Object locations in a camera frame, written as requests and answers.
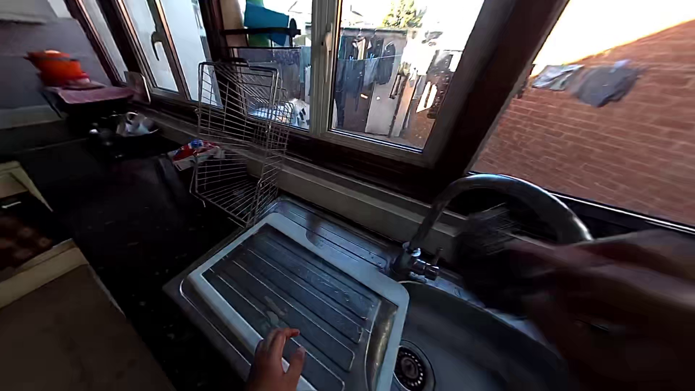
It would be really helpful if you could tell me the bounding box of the person's right hand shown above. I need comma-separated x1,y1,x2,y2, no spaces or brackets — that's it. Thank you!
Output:
505,229,695,391

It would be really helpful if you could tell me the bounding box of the round metal sink strainer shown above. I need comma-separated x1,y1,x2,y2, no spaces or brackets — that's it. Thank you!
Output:
392,340,436,391

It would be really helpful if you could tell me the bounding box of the red blue white packet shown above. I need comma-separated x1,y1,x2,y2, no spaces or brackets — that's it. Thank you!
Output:
168,139,225,171

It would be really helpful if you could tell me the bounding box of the cardboard box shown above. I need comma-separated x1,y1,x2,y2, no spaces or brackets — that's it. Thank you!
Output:
0,161,177,391

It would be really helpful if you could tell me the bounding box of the green tree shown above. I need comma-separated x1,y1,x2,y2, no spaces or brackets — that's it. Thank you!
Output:
382,0,424,29

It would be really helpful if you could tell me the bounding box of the blue cloth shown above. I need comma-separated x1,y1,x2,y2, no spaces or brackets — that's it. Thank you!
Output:
243,0,291,46

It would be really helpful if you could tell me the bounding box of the laundry on clothesline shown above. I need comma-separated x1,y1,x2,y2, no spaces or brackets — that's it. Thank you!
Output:
336,34,398,96

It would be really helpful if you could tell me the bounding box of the chrome faucet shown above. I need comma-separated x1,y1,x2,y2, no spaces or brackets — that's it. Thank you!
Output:
390,174,594,282

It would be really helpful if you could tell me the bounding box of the pink cloth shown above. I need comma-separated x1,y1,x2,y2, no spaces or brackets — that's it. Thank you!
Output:
54,83,107,104

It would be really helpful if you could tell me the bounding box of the person's left hand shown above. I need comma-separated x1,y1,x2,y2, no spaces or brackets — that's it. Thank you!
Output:
247,327,306,391

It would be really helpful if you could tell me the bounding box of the stainless steel sink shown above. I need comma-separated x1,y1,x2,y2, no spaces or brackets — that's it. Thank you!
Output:
163,196,590,391

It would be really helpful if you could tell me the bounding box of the light grey garment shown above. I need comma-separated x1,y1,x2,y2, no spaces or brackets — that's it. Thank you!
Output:
532,64,584,91

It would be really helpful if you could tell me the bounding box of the metal wire rack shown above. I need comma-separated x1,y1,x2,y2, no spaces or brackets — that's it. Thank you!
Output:
190,59,295,229

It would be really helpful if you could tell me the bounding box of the black stove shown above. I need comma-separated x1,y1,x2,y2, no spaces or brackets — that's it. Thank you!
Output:
39,84,135,128

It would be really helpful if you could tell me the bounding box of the brick building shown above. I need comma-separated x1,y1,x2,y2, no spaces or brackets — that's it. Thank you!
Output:
473,21,695,227

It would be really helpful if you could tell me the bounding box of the orange red pot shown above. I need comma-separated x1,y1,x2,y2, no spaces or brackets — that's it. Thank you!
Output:
25,50,88,88

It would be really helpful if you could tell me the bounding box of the dark plate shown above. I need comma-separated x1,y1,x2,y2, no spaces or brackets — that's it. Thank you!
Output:
92,126,161,157

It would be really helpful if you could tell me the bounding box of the dark scrubber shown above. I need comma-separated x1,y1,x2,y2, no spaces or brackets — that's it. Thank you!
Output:
455,205,544,317

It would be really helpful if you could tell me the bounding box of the window with dark frame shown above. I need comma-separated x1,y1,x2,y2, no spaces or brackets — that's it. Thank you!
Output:
65,0,695,235

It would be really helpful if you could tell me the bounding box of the glass shelf with pale frame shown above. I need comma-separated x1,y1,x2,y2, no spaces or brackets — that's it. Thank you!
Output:
186,212,410,391

